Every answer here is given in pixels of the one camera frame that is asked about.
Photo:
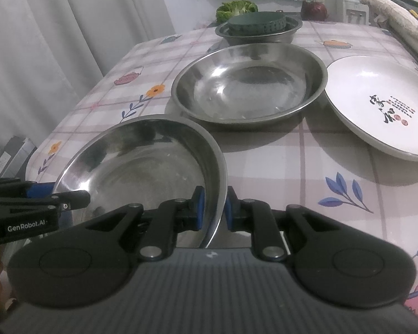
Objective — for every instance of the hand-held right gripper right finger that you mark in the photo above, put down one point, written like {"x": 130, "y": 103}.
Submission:
{"x": 230, "y": 212}

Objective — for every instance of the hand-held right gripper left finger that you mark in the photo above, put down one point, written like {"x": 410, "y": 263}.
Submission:
{"x": 199, "y": 210}

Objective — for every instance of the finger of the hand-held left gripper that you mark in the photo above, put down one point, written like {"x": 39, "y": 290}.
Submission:
{"x": 38, "y": 190}
{"x": 75, "y": 200}

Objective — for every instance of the large steel plate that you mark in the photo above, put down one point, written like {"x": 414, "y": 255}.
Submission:
{"x": 247, "y": 87}
{"x": 125, "y": 167}

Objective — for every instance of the wide steel bowl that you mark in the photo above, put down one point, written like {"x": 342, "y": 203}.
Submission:
{"x": 264, "y": 39}

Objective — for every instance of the white printed ceramic plate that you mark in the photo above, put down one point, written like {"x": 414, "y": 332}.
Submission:
{"x": 369, "y": 87}

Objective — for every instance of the dark green bowl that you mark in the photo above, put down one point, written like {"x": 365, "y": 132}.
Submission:
{"x": 254, "y": 22}

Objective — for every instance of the deep steel bowl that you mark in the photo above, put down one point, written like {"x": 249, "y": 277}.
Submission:
{"x": 289, "y": 27}

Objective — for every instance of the grey storage box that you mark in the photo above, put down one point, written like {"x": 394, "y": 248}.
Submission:
{"x": 10, "y": 160}

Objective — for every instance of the white curtain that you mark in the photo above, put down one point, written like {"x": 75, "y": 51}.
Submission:
{"x": 55, "y": 41}

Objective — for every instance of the green lettuce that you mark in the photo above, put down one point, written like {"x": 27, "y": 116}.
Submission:
{"x": 235, "y": 8}

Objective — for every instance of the white water dispenser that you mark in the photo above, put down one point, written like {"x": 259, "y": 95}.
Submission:
{"x": 351, "y": 10}

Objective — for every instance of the rolled beige mat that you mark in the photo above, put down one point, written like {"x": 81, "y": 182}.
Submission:
{"x": 397, "y": 17}

